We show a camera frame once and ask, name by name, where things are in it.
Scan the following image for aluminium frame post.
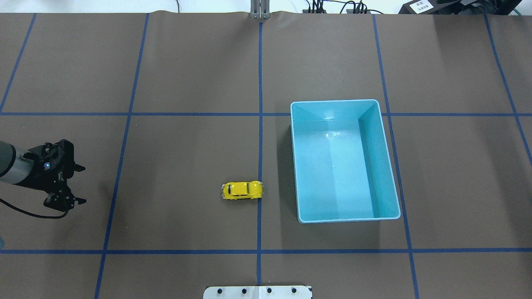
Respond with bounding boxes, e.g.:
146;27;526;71
249;0;271;20

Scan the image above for yellow beetle toy car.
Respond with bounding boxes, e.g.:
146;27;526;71
221;181;264;200

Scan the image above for light blue plastic bin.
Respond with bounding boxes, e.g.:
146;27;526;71
290;100;401;224

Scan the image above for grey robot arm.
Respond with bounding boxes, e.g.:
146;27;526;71
0;139;87;213

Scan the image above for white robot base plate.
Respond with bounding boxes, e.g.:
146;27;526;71
203;285;313;299

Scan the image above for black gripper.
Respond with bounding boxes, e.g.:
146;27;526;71
20;139;87;209

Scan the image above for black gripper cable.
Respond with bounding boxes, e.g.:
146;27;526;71
0;197;69;219

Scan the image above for black power strip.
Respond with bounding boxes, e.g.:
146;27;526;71
300;6;356;15

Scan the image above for black device with label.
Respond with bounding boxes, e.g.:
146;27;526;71
398;0;439;15

